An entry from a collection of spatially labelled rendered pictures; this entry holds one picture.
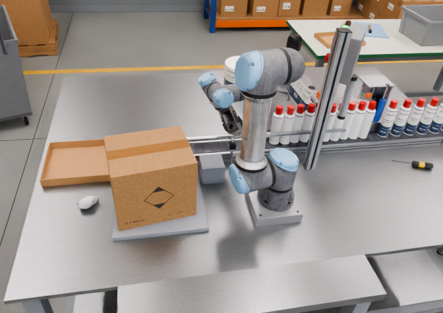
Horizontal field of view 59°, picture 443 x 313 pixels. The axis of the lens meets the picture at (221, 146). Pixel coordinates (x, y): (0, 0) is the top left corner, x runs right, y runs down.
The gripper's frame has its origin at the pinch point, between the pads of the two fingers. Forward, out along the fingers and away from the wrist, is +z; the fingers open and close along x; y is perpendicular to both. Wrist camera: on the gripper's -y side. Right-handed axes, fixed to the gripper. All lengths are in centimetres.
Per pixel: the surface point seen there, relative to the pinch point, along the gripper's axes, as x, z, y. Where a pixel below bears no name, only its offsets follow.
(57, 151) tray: 79, -33, 11
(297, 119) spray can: -27.3, 5.6, -1.8
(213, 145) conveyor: 13.5, -1.4, 0.7
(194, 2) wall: 6, 89, 443
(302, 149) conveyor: -23.1, 21.0, -5.4
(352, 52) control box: -55, -25, -17
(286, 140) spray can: -18.3, 13.4, -2.8
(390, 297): -29, 99, -52
